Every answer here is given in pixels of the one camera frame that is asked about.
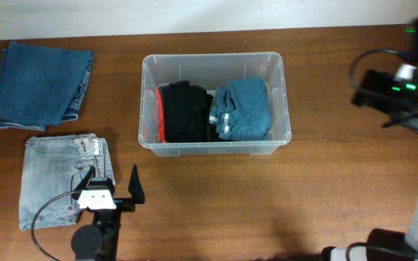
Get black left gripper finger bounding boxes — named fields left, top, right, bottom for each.
left=72, top=166, right=96, bottom=199
left=128, top=164, right=145, bottom=204

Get black garment red trim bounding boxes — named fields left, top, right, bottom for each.
left=155, top=80, right=213, bottom=143

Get dark teal shirt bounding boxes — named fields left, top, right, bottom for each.
left=208, top=91, right=219, bottom=142

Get blue denim shorts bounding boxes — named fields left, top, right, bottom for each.
left=216, top=77, right=271, bottom=141

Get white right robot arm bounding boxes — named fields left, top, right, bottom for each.
left=318, top=18, right=418, bottom=260

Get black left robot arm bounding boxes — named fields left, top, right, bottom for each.
left=71, top=165, right=145, bottom=261

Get light blue folded jeans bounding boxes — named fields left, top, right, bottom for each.
left=19, top=133, right=115, bottom=231

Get dark blue folded jeans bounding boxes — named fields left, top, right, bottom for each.
left=0, top=41, right=94, bottom=131

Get clear plastic storage bin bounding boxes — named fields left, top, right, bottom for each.
left=138, top=51, right=292, bottom=157

